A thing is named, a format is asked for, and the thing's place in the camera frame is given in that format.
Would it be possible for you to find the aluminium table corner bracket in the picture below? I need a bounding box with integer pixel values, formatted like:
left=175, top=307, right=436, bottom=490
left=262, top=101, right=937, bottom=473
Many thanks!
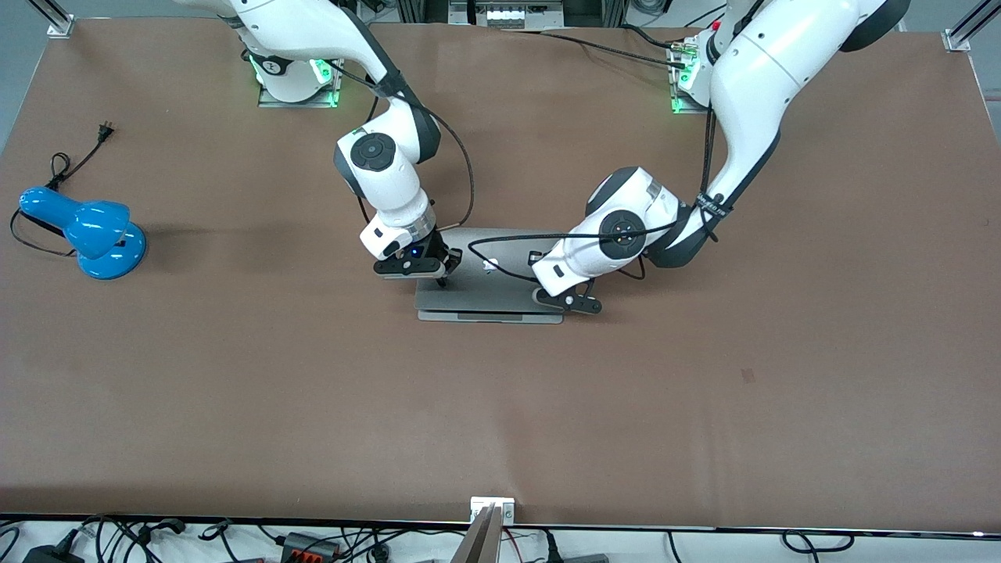
left=27, top=0, right=76, bottom=38
left=942, top=0, right=1001, bottom=52

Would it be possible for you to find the aluminium camera pole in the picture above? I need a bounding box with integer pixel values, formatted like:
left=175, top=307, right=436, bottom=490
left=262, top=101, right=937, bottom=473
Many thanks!
left=450, top=504, right=503, bottom=563

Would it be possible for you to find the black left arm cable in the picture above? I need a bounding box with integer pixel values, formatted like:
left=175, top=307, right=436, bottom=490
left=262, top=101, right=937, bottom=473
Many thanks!
left=467, top=102, right=733, bottom=284

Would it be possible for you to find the black box with orange parts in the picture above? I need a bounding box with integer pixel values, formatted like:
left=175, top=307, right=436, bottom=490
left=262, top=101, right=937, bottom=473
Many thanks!
left=280, top=533, right=343, bottom=562

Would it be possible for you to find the grey laptop computer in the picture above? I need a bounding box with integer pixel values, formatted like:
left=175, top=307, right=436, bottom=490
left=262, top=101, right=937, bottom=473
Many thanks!
left=414, top=227, right=565, bottom=325

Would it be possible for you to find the black lamp power cord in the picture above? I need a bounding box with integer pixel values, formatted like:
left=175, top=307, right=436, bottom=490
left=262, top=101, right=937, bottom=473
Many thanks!
left=9, top=121, right=117, bottom=259

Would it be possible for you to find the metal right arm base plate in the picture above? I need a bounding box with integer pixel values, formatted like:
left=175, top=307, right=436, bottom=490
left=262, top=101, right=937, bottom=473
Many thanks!
left=258, top=35, right=347, bottom=109

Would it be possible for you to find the black looped floor cable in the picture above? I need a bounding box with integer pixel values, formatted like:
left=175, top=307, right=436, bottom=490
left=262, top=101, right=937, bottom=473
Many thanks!
left=782, top=530, right=855, bottom=554

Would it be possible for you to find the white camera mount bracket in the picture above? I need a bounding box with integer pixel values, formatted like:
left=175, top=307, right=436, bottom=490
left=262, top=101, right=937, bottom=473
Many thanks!
left=470, top=497, right=516, bottom=523

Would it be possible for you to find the electrical box with white switches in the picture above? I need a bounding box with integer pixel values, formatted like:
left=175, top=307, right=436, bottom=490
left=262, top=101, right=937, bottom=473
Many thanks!
left=448, top=0, right=565, bottom=30

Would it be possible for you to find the short black table cable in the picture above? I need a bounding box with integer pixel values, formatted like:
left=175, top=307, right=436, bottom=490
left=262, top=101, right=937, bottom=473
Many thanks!
left=622, top=23, right=686, bottom=50

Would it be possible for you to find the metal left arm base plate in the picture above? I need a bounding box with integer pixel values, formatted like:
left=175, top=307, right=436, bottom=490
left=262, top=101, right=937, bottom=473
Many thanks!
left=670, top=39, right=716, bottom=116

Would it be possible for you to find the black clip with cable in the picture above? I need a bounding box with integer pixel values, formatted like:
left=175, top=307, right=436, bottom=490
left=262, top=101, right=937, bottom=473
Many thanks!
left=137, top=518, right=188, bottom=548

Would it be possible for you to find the black power adapter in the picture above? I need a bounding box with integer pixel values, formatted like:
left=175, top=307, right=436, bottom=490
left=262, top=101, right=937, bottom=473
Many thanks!
left=22, top=543, right=85, bottom=563

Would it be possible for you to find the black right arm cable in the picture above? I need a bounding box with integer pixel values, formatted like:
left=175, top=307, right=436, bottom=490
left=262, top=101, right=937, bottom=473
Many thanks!
left=332, top=63, right=477, bottom=232

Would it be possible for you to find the long black table cable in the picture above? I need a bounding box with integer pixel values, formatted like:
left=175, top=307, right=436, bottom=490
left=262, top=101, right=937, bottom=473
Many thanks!
left=500, top=27, right=691, bottom=70

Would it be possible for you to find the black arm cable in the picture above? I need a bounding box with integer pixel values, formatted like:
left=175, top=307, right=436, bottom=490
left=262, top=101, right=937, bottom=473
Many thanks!
left=467, top=102, right=733, bottom=284
left=332, top=63, right=477, bottom=232

